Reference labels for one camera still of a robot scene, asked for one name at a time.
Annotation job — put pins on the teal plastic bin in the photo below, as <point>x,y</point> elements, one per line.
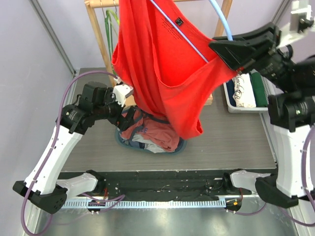
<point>123,142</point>

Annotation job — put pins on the light blue hanger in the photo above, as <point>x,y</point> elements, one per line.
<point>177,38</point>

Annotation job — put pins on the white plastic basket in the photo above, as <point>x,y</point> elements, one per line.
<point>269,90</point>

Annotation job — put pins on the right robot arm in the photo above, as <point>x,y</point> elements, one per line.
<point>292,115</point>

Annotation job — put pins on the aluminium frame post left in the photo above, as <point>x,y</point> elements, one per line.
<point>52,35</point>

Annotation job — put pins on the folded navy shirt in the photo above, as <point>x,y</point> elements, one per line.
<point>230,92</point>

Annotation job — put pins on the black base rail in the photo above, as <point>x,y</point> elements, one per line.
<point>165,186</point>

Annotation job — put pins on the aluminium frame post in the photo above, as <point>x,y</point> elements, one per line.
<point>282,8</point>
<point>52,35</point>

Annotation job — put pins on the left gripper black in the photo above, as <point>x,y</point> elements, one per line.
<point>124,122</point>

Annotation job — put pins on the grey tank top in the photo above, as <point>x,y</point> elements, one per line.
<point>148,144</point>

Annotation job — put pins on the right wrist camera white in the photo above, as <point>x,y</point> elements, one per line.
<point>296,22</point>

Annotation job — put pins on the maroon tank top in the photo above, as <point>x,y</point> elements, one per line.
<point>157,135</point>

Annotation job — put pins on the folded green shirt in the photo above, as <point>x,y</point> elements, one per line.
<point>258,90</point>

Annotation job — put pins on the folded white shirt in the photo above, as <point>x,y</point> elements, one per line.
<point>243,92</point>

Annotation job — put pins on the white slotted cable duct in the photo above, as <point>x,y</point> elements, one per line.
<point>90,204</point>

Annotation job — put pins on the dark green hanger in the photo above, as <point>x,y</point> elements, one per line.
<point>109,31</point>

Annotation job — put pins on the lime green hanger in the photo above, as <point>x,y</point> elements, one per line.
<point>114,15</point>

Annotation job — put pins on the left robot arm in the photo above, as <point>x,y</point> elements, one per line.
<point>42,187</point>

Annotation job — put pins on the wooden clothes rack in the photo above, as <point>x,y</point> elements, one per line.
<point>91,5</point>

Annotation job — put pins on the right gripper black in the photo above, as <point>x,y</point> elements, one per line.
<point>264,52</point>

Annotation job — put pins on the aluminium frame post right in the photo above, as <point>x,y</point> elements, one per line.
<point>282,8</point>

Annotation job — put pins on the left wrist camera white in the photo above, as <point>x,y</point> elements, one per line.
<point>123,93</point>

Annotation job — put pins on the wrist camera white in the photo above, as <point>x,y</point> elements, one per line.
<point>296,22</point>
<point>123,93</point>

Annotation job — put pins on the red tank top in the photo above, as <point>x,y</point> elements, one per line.
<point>163,88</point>

